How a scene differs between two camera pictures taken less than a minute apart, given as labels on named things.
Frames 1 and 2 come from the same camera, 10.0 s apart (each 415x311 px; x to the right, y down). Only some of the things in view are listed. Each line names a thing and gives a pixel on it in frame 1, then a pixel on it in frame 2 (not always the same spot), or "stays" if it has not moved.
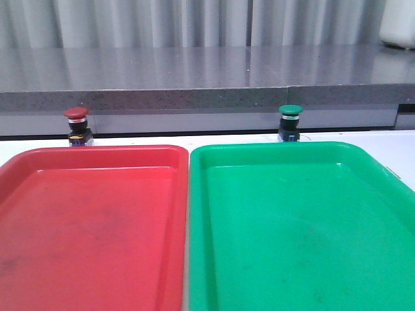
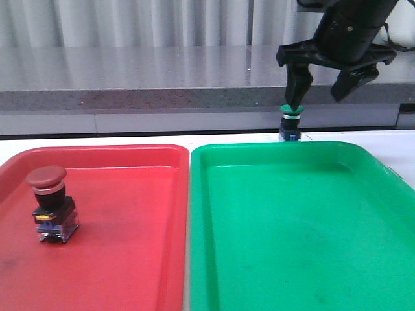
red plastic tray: [94, 228] stays
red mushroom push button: [80, 134] → [55, 215]
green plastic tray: [298, 226] stays
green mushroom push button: [289, 130] stays
